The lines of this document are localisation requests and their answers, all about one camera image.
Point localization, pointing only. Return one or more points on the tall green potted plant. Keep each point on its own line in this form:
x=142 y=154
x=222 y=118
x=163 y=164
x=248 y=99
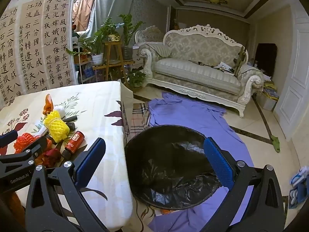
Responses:
x=129 y=29

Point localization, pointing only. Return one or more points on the yellow foam net bundle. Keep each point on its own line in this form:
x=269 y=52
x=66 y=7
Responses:
x=57 y=128

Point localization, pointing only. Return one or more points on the white green toothpaste tube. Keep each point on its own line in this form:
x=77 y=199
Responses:
x=40 y=129

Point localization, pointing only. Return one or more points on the black foam tube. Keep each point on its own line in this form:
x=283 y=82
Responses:
x=70 y=119

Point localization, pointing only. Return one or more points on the black trash bin with bag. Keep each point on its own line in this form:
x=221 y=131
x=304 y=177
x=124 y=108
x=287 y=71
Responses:
x=167 y=168

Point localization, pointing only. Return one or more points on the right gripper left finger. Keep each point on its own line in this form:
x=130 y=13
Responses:
x=44 y=211

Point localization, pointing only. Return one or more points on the blue white slippers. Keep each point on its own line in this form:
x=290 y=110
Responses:
x=299 y=192

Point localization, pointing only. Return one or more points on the grey blue curtain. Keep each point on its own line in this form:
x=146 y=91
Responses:
x=103 y=9

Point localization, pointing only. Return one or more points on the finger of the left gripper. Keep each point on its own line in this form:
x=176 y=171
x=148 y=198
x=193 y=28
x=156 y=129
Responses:
x=31 y=152
x=8 y=138

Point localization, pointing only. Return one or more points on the calligraphy wall hanging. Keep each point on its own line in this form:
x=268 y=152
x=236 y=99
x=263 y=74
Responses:
x=35 y=37

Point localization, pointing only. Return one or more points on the large orange plastic bag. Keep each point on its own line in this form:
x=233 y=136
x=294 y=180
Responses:
x=48 y=107

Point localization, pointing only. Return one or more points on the white paper ball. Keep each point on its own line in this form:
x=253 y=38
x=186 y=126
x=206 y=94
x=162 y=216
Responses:
x=60 y=110

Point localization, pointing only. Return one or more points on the wooden plant stand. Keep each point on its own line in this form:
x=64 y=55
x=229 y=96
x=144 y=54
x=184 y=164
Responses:
x=113 y=59

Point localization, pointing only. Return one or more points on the white door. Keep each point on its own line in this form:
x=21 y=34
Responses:
x=293 y=100

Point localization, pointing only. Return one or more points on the red bottle black cap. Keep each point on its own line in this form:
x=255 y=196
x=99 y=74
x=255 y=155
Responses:
x=73 y=145

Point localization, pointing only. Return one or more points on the red wrapper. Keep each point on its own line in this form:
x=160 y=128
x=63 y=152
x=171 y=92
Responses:
x=49 y=158

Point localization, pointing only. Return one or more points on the ornate white grey sofa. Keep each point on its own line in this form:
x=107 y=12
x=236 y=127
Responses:
x=204 y=63

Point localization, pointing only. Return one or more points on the plant in white pot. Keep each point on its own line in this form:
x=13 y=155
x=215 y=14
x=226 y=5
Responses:
x=94 y=45

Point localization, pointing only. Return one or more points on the metal shelf rack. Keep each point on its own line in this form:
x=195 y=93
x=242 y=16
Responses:
x=84 y=66

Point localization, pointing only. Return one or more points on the plaid cloth on floor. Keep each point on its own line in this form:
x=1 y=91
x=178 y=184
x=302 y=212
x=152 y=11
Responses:
x=140 y=119

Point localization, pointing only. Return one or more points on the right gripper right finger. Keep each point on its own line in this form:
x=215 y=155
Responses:
x=264 y=211

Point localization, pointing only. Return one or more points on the floral cream tablecloth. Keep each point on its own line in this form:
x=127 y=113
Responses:
x=98 y=110

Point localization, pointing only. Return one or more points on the purple cloth on floor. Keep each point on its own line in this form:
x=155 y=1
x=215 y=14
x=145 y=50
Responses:
x=207 y=119

